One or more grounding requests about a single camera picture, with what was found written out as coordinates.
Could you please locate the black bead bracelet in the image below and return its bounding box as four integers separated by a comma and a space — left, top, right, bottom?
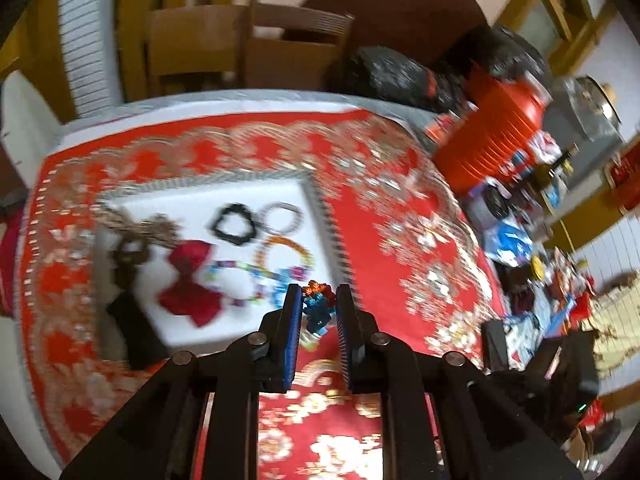
209, 202, 260, 247

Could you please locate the leopard print bow scrunchie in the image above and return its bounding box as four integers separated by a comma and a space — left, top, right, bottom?
94, 205, 180, 290

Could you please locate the red gold floral tablecloth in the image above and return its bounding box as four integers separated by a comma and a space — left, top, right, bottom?
16, 108, 503, 464

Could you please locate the dark glass bottle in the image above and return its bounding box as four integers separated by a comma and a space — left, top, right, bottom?
529, 144, 579, 191

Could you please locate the dark wooden chair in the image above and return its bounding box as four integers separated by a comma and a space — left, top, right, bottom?
238, 0, 354, 91

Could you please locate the striped white tray box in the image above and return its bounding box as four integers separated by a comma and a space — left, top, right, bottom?
92, 170, 354, 361

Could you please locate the amber bead bracelet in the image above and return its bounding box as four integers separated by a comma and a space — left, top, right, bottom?
254, 235, 316, 276

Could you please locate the dark round table top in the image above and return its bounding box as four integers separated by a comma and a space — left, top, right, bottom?
302, 0, 489, 66

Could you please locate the orange ribbed thermos jug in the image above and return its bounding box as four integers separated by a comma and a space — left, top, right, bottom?
432, 65, 551, 195

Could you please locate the red satin bow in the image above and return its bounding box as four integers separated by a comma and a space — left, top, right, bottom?
157, 240, 221, 327

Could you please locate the black folded cloth pouch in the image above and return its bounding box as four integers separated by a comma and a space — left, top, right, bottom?
106, 290, 168, 370

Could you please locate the white louvered door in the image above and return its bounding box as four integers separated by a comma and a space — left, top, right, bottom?
58, 0, 122, 117

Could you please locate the purple pastel bead bracelet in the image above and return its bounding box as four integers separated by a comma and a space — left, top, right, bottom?
199, 259, 266, 309

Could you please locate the blue plastic bag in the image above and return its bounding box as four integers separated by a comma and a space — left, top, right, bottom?
483, 220, 533, 268

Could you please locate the black plastic bag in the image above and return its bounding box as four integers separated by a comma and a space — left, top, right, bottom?
340, 47, 466, 113

